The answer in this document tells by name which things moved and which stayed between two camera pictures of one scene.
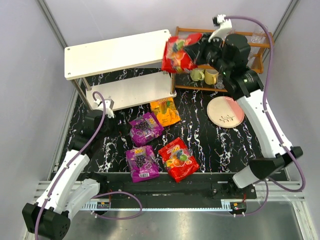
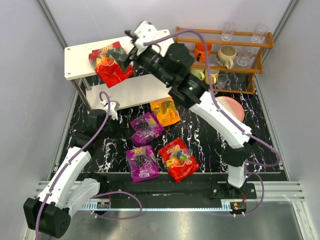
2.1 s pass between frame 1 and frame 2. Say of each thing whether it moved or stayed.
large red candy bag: moved
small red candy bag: stayed
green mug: stayed
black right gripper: moved
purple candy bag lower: stayed
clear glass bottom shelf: stayed
